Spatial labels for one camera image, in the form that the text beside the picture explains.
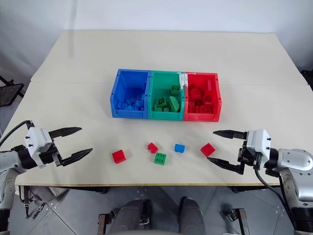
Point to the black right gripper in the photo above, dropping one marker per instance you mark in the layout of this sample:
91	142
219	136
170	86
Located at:
248	157

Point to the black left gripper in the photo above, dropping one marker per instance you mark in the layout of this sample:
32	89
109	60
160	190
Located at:
49	156

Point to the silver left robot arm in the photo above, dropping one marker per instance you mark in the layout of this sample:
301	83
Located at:
9	161

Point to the red square toy brick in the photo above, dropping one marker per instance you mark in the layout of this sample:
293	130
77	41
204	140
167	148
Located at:
119	156
207	149

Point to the blue toy brick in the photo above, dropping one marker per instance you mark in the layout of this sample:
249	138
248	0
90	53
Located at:
140	101
131	106
121	105
179	148

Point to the red plastic bin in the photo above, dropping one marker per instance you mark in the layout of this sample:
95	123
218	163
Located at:
215	98

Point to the red arched toy brick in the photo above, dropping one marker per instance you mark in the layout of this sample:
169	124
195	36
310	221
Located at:
196	94

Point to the red tall toy brick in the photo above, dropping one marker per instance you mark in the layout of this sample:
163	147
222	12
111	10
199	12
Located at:
209	84

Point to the green four-stud toy brick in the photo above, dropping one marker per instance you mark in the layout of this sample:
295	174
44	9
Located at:
161	158

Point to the green curved toy brick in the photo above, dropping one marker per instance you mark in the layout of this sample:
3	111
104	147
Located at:
175	104

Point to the dark rounded robot leg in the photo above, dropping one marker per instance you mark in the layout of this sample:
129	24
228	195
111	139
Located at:
190	215
132	215

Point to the green flat toy brick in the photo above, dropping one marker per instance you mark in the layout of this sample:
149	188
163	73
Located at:
165	109
157	108

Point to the small red toy brick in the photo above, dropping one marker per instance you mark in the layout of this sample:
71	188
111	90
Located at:
153	147

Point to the black folding stand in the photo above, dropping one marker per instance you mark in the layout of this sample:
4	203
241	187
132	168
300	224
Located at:
9	94

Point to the green square toy brick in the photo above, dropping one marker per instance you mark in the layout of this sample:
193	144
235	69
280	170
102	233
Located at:
162	101
175	90

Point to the blue plastic bin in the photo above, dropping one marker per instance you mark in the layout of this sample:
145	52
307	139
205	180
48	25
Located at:
129	83

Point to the green plastic bin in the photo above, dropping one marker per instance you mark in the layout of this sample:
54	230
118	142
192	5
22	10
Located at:
163	80

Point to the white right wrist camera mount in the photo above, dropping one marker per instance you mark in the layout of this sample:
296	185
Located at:
258	142

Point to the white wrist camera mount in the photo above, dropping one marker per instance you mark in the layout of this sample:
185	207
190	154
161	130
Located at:
258	142
36	142

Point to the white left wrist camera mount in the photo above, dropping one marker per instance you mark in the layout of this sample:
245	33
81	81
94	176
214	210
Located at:
36	142

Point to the black table bracket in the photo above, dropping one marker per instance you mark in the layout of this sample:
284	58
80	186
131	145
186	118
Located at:
97	189
247	189

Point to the brown table frame foot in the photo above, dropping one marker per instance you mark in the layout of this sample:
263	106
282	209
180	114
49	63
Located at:
104	224
240	220

